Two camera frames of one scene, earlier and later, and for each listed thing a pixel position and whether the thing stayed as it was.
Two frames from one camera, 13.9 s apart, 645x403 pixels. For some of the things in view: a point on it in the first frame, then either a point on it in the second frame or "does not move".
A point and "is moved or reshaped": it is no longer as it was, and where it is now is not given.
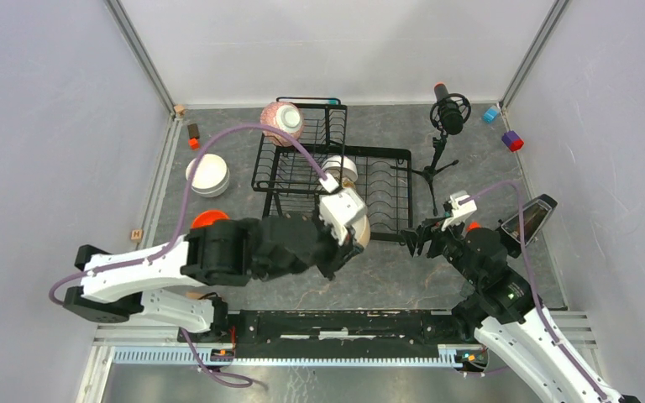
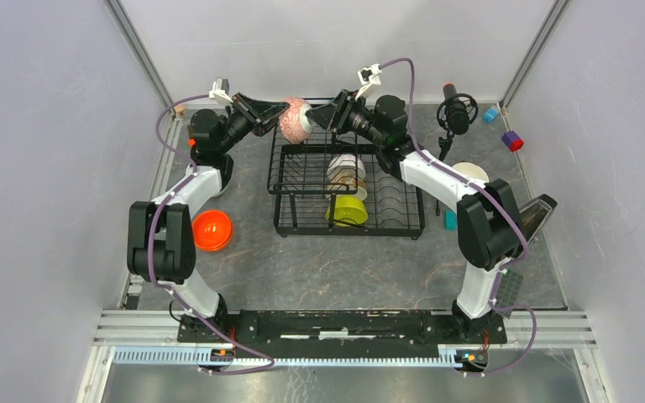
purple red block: x=512 y=140 does not move
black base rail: x=346 y=334 does not move
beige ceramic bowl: x=362 y=228 → x=472 y=170
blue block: x=490 y=115 does not move
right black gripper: x=427 y=228 → x=324 y=114
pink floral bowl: x=285 y=116 is moved or reshaped
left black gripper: x=351 y=247 → x=256 y=110
